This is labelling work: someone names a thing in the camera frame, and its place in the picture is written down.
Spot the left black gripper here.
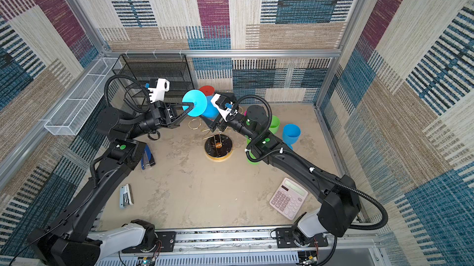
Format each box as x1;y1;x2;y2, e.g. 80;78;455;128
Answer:
128;107;193;144

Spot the blue plastic wine glass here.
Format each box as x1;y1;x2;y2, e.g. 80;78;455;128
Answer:
282;124;301;149
182;89;218;120

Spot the red plastic wine glass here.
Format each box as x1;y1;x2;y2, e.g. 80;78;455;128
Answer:
199;85;215;97

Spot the green plastic wine glass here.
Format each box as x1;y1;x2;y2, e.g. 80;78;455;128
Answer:
246;136;259;165
269;115;281;134

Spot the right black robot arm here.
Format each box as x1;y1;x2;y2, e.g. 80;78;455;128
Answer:
210;93;389;246

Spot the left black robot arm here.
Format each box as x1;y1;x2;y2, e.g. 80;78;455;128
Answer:
27;75;196;266

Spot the black mesh shelf rack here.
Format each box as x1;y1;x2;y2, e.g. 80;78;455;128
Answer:
112;54;195;103

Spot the pink calculator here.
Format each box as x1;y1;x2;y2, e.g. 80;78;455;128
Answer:
270;178;309;220

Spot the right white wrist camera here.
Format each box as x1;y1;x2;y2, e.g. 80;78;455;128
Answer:
211;93;236;122

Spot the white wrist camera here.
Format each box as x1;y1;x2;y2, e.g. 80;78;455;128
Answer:
211;93;236;122
145;78;170;103

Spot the gold wire wine glass rack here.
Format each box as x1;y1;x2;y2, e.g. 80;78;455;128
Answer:
186;91;241;162

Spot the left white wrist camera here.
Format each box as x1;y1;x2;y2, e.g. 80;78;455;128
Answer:
145;78;170;103

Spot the white wire mesh basket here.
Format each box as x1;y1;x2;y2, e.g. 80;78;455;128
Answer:
44;57;117;136

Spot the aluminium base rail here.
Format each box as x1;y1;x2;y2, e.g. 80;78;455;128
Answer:
86;224;391;266

